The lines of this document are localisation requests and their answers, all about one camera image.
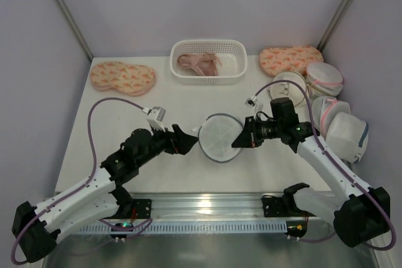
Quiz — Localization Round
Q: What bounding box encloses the white mesh bag blue trim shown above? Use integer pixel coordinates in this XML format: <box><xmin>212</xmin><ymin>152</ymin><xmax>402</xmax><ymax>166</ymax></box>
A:
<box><xmin>192</xmin><ymin>113</ymin><xmax>244</xmax><ymax>164</ymax></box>

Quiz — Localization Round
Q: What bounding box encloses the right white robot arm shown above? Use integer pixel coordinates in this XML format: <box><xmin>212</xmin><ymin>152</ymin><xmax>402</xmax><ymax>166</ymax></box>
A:
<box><xmin>232</xmin><ymin>97</ymin><xmax>396</xmax><ymax>249</ymax></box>

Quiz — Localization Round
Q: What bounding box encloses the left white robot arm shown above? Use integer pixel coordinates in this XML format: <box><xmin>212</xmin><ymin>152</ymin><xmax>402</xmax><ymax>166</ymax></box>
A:
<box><xmin>11</xmin><ymin>124</ymin><xmax>198</xmax><ymax>263</ymax></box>

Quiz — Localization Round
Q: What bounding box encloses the cream laundry bag beige trim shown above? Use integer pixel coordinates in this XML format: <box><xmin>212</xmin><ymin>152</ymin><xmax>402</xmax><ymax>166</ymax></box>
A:
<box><xmin>267</xmin><ymin>72</ymin><xmax>308</xmax><ymax>107</ymax></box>

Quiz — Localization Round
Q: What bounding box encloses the left peach patterned bra case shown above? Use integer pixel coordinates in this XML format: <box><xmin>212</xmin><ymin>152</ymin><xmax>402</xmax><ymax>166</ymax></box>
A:
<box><xmin>89</xmin><ymin>62</ymin><xmax>156</xmax><ymax>97</ymax></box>

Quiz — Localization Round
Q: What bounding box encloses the peach patterned bra case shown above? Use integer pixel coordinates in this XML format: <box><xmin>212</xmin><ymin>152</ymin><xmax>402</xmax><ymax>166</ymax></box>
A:
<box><xmin>259</xmin><ymin>46</ymin><xmax>323</xmax><ymax>77</ymax></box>
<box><xmin>89</xmin><ymin>62</ymin><xmax>156</xmax><ymax>97</ymax></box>

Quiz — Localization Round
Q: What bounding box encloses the white mesh bag pink trim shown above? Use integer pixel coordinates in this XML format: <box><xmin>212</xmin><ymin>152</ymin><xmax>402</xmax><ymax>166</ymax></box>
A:
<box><xmin>312</xmin><ymin>96</ymin><xmax>351</xmax><ymax>137</ymax></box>

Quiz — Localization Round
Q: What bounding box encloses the right peach patterned bra case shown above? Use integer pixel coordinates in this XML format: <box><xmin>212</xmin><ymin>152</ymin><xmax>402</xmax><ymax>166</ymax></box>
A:
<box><xmin>259</xmin><ymin>46</ymin><xmax>323</xmax><ymax>77</ymax></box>

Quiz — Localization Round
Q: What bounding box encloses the pink bra in basket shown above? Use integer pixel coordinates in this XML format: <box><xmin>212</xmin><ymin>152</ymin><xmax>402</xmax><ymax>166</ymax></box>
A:
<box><xmin>177</xmin><ymin>53</ymin><xmax>222</xmax><ymax>77</ymax></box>

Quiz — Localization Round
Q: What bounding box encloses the white mesh bag pink zipper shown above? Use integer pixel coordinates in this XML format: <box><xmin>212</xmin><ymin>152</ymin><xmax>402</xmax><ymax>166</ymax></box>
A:
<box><xmin>305</xmin><ymin>62</ymin><xmax>344</xmax><ymax>98</ymax></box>

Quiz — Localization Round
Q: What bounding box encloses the large white bag blue trim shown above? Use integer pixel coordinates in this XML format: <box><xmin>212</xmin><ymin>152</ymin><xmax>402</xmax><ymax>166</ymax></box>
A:
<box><xmin>326</xmin><ymin>112</ymin><xmax>369</xmax><ymax>163</ymax></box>

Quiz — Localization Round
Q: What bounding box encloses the white plastic basket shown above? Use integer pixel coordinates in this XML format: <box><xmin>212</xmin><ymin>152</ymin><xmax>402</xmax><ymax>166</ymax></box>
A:
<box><xmin>170</xmin><ymin>40</ymin><xmax>247</xmax><ymax>85</ymax></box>

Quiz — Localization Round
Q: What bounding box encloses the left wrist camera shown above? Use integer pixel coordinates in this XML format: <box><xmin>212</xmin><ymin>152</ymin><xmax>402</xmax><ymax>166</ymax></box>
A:
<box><xmin>142</xmin><ymin>107</ymin><xmax>166</xmax><ymax>132</ymax></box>

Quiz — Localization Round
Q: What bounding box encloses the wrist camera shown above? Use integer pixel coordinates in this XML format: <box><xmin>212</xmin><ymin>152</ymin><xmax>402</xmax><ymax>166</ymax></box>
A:
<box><xmin>142</xmin><ymin>107</ymin><xmax>166</xmax><ymax>132</ymax></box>
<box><xmin>245</xmin><ymin>95</ymin><xmax>263</xmax><ymax>114</ymax></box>

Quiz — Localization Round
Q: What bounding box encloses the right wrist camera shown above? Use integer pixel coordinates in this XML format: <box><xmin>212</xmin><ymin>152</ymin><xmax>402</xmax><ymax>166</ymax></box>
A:
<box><xmin>245</xmin><ymin>95</ymin><xmax>263</xmax><ymax>114</ymax></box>

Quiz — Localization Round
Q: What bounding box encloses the aluminium mounting rail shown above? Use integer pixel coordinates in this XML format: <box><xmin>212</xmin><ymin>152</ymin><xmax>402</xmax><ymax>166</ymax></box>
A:
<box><xmin>55</xmin><ymin>191</ymin><xmax>334</xmax><ymax>220</ymax></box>

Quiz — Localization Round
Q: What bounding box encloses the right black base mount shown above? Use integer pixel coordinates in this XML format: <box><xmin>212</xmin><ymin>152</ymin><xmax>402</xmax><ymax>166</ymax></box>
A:
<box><xmin>261</xmin><ymin>183</ymin><xmax>315</xmax><ymax>218</ymax></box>

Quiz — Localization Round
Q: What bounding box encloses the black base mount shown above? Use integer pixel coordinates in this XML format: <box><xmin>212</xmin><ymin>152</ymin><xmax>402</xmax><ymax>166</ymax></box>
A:
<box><xmin>106</xmin><ymin>186</ymin><xmax>152</xmax><ymax>219</ymax></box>
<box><xmin>261</xmin><ymin>183</ymin><xmax>315</xmax><ymax>218</ymax></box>

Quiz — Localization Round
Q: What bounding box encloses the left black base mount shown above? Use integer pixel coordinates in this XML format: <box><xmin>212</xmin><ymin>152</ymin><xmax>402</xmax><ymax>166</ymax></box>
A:
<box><xmin>106</xmin><ymin>186</ymin><xmax>152</xmax><ymax>219</ymax></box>

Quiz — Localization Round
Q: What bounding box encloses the white slotted cable duct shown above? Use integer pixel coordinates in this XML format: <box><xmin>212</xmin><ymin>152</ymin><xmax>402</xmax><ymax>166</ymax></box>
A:
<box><xmin>76</xmin><ymin>220</ymin><xmax>288</xmax><ymax>235</ymax></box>

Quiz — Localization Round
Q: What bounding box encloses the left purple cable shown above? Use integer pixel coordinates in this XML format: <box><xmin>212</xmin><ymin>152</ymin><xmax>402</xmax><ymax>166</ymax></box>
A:
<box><xmin>11</xmin><ymin>97</ymin><xmax>148</xmax><ymax>265</ymax></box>

